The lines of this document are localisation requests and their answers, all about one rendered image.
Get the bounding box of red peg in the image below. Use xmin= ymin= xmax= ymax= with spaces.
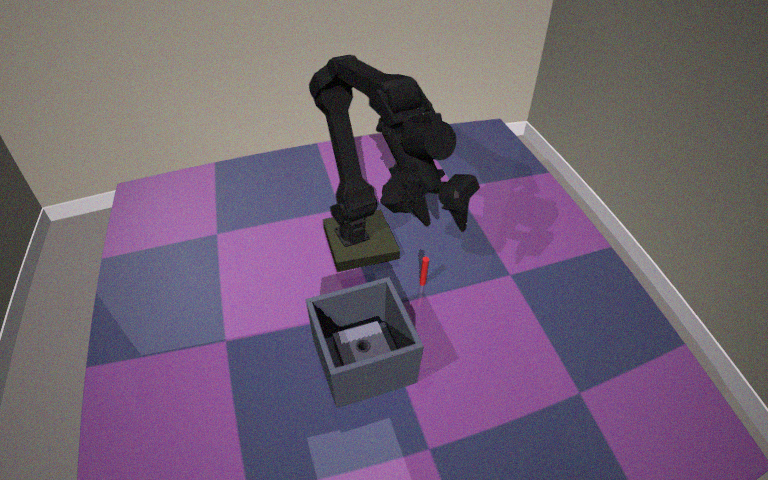
xmin=420 ymin=257 xmax=429 ymax=286

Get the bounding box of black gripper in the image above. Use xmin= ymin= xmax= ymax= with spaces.
xmin=393 ymin=156 xmax=480 ymax=232

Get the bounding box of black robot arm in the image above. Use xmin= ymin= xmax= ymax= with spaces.
xmin=309 ymin=55 xmax=457 ymax=247

